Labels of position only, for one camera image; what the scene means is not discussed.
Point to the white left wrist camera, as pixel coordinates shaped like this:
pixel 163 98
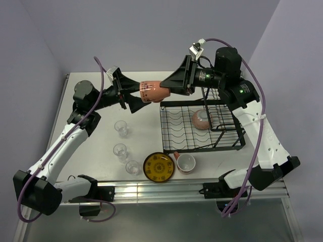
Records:
pixel 112 73

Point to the aluminium rail frame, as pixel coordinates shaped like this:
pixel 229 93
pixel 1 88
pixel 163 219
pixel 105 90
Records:
pixel 171 211

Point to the pink mug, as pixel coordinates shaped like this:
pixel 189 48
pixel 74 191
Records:
pixel 185 162
pixel 151 91

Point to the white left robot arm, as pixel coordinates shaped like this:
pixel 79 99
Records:
pixel 37 188

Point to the yellow patterned plate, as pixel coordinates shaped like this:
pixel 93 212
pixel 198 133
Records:
pixel 158 167

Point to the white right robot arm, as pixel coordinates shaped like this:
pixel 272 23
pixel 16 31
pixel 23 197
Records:
pixel 270 161

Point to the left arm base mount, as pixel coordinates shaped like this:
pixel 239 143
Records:
pixel 98 205

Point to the clear shot glass middle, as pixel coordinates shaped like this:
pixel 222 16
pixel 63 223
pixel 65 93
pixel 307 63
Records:
pixel 120 150

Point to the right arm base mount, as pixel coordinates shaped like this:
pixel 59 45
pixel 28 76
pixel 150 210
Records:
pixel 218 190

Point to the black wire dish rack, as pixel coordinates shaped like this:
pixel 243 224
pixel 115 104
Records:
pixel 219 98

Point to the red floral patterned bowl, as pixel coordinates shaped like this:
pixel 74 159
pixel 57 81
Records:
pixel 200 120

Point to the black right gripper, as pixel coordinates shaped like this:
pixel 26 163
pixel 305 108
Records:
pixel 181 81

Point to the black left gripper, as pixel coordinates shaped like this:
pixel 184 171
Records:
pixel 129 86

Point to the clear shot glass front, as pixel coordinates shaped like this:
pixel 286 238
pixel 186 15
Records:
pixel 132 167

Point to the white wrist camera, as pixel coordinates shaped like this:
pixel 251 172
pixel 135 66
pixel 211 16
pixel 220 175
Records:
pixel 195 51
pixel 112 73

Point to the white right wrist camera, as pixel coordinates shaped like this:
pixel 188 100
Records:
pixel 195 51

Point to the clear shot glass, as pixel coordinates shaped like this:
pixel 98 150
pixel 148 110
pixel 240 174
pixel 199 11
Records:
pixel 122 128
pixel 132 167
pixel 120 150

